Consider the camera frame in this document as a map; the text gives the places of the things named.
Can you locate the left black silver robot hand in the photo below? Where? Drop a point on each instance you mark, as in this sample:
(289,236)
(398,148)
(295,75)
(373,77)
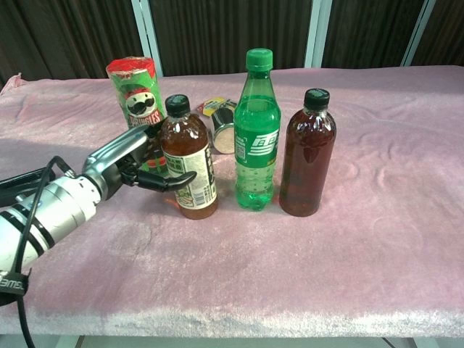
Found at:
(108,159)

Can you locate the amber tea bottle white label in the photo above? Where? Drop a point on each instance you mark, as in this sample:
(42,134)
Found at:
(185,145)

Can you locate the dark red unlabelled tea bottle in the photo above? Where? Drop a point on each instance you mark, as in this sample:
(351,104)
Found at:
(308,159)

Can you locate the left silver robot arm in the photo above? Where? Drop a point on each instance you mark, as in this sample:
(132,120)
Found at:
(61,206)

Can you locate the green Pringles can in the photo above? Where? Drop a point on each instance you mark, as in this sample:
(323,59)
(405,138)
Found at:
(134,90)

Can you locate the yellow razor blister pack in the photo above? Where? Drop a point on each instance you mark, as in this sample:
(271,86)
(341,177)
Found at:
(212,104)

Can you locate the stainless steel mug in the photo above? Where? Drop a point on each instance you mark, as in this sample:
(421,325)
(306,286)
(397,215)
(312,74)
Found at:
(224,134)

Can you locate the green Sprite bottle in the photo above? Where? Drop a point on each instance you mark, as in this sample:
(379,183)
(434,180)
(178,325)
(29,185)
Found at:
(257,145)

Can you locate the pink fleece table cloth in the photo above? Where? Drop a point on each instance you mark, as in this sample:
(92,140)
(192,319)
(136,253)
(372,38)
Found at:
(290,261)

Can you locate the pale metal frame post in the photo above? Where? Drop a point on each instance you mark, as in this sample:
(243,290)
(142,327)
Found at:
(146,32)
(319,32)
(418,32)

